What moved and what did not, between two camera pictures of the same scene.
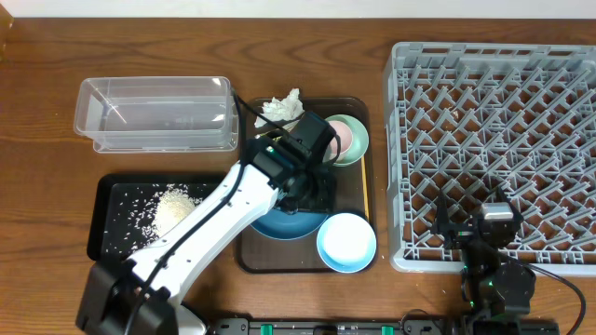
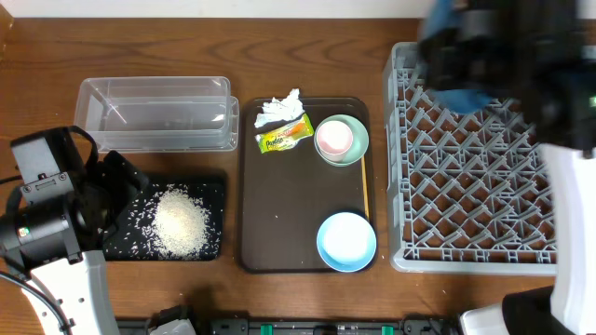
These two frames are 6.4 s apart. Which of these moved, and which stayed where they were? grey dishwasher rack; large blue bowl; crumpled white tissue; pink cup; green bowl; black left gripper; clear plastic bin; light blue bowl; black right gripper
Moved: black right gripper; black left gripper; large blue bowl
Stayed: light blue bowl; pink cup; grey dishwasher rack; clear plastic bin; green bowl; crumpled white tissue
